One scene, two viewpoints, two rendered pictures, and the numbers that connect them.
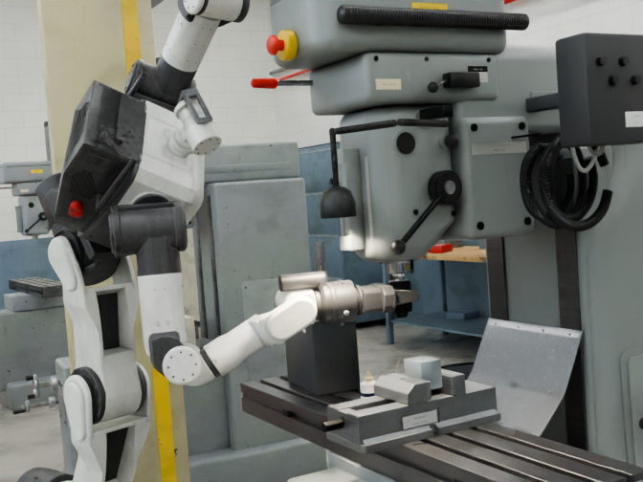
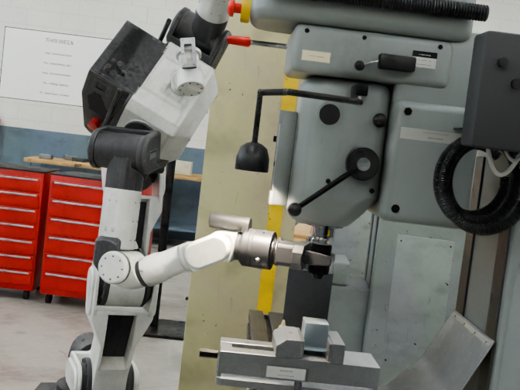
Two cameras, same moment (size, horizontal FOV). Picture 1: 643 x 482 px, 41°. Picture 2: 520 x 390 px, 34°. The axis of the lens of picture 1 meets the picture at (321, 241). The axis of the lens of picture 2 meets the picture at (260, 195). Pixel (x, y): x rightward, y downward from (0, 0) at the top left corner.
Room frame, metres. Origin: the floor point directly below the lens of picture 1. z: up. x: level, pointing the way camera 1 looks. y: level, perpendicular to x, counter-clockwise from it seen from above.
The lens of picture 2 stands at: (0.09, -0.86, 1.50)
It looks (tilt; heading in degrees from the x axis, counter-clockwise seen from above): 4 degrees down; 26
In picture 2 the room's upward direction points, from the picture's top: 7 degrees clockwise
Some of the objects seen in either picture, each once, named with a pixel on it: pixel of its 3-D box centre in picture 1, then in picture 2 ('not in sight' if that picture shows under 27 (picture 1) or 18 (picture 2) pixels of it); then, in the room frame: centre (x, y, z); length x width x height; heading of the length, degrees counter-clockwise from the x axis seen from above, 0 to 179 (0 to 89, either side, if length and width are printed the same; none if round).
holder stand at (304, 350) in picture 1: (320, 347); (308, 295); (2.26, 0.02, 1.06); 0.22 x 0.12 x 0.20; 22
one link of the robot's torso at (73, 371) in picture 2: not in sight; (102, 376); (2.23, 0.67, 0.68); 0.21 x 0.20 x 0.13; 48
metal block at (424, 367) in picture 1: (423, 373); (314, 333); (1.79, -0.19, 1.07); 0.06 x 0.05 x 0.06; 29
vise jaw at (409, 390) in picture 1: (401, 388); (287, 341); (1.77, -0.14, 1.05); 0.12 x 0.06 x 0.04; 29
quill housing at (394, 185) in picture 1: (394, 184); (335, 152); (1.85, -0.17, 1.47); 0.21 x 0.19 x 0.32; 29
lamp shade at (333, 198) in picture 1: (337, 201); (252, 155); (1.70, -0.04, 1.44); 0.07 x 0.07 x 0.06
